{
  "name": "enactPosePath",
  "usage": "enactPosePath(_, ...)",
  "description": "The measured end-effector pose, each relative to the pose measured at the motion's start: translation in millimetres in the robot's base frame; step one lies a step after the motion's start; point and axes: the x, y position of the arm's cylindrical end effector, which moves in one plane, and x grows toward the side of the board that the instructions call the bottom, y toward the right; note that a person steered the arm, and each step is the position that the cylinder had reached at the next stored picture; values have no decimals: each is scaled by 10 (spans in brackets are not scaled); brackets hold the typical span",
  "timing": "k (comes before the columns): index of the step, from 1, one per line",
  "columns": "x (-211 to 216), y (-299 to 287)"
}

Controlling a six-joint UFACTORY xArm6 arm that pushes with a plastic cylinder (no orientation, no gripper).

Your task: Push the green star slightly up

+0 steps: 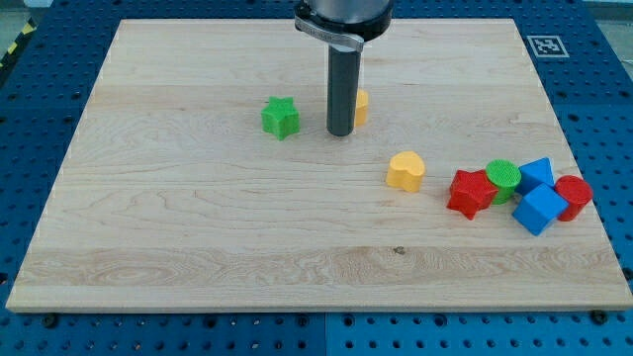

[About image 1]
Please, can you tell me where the green star block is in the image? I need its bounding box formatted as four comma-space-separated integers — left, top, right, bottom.
261, 96, 301, 140

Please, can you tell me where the red cylinder block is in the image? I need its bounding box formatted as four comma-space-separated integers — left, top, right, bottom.
555, 175, 593, 222

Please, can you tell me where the red star block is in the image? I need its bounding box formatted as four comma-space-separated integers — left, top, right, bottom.
446, 170, 498, 221

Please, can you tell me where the black bolt front left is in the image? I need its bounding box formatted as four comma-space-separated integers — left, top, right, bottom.
42, 313, 58, 328

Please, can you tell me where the blue cube block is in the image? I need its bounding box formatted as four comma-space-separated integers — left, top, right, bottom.
512, 184, 569, 236

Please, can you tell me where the yellow heart block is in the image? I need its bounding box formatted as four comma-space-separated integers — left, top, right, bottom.
386, 150, 426, 193

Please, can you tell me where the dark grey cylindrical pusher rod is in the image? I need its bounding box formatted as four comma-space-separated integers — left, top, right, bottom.
326, 45, 361, 136

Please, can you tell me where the blue triangle block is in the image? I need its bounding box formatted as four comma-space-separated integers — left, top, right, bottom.
515, 157, 555, 196

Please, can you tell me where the green cylinder block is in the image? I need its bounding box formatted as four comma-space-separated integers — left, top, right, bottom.
485, 159, 521, 205

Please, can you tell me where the black bolt front right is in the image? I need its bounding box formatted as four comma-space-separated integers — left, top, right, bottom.
589, 310, 608, 325

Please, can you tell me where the yellow block behind rod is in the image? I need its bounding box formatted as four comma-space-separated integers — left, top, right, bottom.
354, 89, 369, 127

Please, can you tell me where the black bolt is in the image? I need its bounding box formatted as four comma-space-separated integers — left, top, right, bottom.
42, 313, 58, 328
589, 310, 608, 325

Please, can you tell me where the wooden board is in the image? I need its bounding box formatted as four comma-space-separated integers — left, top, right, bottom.
7, 19, 632, 313

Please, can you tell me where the white fiducial marker tag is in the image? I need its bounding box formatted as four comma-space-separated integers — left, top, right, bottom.
527, 35, 569, 58

